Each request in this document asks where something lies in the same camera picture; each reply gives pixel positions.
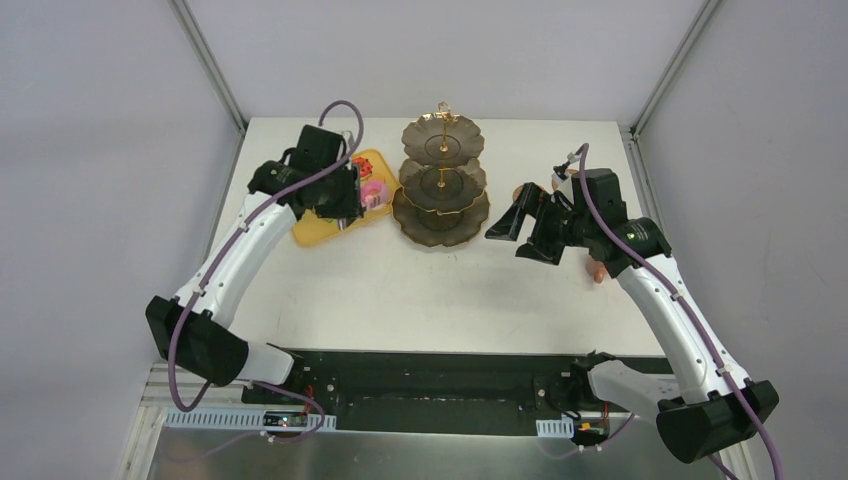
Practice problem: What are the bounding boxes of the pink frosted donut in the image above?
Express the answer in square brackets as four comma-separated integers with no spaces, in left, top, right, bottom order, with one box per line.
[360,180,392,211]

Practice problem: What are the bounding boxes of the yellow serving tray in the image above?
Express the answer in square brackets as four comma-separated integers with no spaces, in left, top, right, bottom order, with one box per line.
[291,149,400,248]

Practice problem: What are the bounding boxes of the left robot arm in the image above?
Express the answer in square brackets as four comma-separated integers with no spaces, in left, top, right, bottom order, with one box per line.
[145,125,364,405]

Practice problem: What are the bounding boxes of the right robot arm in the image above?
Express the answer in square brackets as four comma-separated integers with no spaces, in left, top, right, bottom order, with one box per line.
[485,168,779,463]

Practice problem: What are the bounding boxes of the red strawberry tart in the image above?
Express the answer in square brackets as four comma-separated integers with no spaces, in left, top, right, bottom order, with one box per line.
[351,156,373,181]

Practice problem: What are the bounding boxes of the woven round coaster right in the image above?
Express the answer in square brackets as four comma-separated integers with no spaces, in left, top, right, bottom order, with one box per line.
[551,169,578,197]

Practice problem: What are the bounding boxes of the orange ceramic cup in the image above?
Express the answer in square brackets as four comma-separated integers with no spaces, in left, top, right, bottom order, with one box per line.
[585,257,609,284]

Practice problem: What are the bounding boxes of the three tier dark cake stand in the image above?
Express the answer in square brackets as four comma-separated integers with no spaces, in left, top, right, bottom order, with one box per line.
[391,102,490,248]

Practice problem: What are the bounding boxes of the black mounting base plate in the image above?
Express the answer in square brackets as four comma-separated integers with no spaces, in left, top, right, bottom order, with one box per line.
[283,350,623,436]

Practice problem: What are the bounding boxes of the right aluminium frame post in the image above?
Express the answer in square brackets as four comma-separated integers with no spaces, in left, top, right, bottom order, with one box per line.
[629,0,725,141]

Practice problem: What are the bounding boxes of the aluminium frame post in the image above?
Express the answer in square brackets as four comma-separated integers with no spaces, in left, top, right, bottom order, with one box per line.
[167,0,248,137]
[629,0,725,141]

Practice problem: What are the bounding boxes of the left aluminium frame post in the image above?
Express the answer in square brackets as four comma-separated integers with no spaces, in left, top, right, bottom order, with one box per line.
[167,0,248,137]

